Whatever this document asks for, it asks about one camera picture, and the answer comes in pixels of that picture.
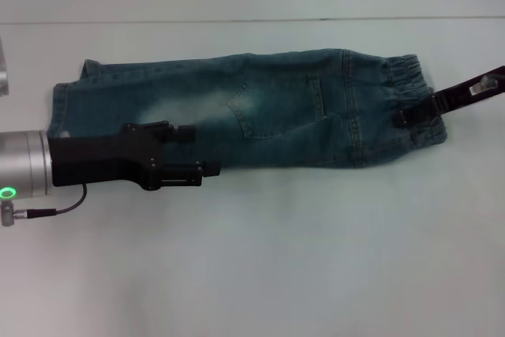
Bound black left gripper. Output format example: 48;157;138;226
47;120;221;192

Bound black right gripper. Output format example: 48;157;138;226
394;64;505;129

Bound blue denim shorts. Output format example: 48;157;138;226
46;47;449;170

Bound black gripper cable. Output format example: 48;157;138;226
15;182;88;219

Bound silver cable connector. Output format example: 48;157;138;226
0;200;17;227

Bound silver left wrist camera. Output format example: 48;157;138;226
0;35;9;97

